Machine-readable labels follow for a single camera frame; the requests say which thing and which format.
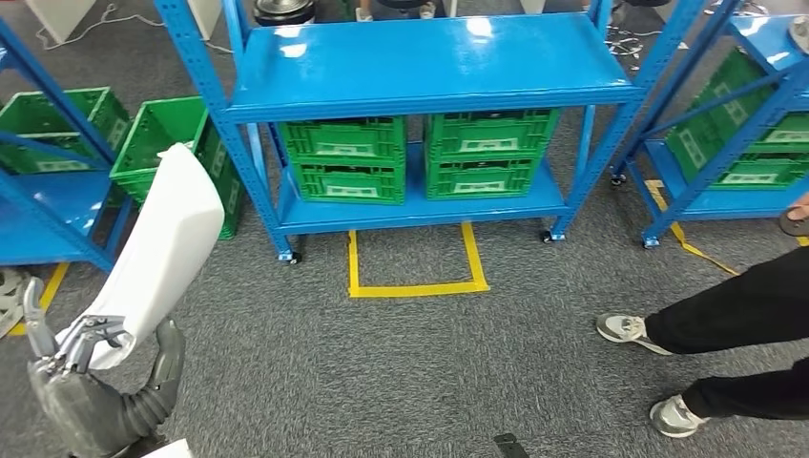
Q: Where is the black round disc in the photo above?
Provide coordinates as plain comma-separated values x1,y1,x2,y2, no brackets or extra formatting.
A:
778,208,809,239

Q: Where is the blue metal shelf rack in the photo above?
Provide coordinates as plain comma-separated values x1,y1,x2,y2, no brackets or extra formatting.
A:
0,18,137,274
610,0,809,250
153,0,690,265

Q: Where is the white floor cable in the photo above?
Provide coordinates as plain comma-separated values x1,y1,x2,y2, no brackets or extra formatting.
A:
34,3,232,55

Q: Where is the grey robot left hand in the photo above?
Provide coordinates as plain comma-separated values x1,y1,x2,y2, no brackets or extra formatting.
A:
22,277,186,458

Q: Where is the white plastic panel part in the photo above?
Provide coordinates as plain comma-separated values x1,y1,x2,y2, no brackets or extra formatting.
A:
56,143,225,371

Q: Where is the black ringed round stool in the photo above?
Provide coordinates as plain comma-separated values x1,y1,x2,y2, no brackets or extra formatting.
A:
252,0,316,28

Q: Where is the green plastic crate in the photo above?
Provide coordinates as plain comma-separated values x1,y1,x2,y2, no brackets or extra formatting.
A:
0,87,132,177
666,110,809,192
425,108,562,162
426,156,544,201
278,115,407,167
211,177,246,241
109,95,246,241
689,49,809,145
291,160,407,207

